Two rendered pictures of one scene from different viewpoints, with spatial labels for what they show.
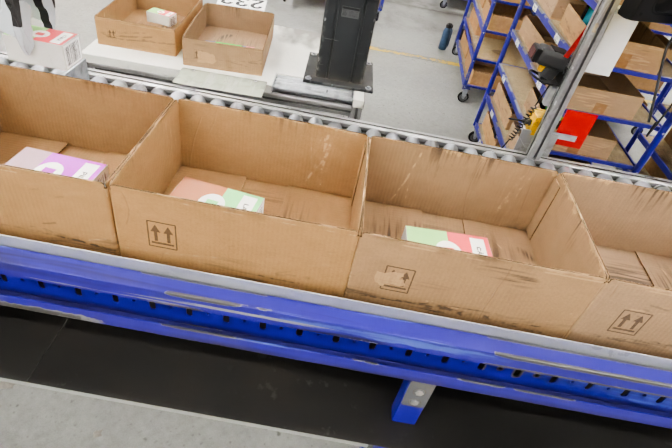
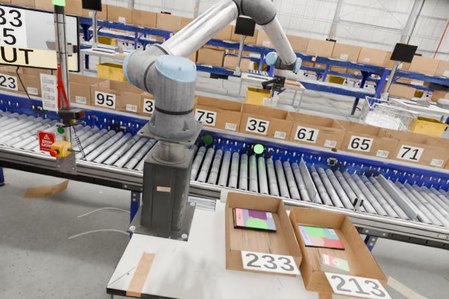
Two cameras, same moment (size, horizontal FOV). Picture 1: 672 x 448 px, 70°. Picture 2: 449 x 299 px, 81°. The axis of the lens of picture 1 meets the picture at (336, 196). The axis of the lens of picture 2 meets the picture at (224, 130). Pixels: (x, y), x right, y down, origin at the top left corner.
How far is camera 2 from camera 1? 2.77 m
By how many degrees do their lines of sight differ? 121
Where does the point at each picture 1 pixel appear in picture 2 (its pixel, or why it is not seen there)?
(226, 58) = (250, 202)
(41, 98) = (276, 126)
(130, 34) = (319, 217)
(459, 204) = not seen: hidden behind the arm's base
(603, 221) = (122, 103)
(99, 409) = not seen: hidden behind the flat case
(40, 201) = (254, 111)
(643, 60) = not seen: outside the picture
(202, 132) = (233, 119)
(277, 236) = (211, 101)
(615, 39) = (48, 91)
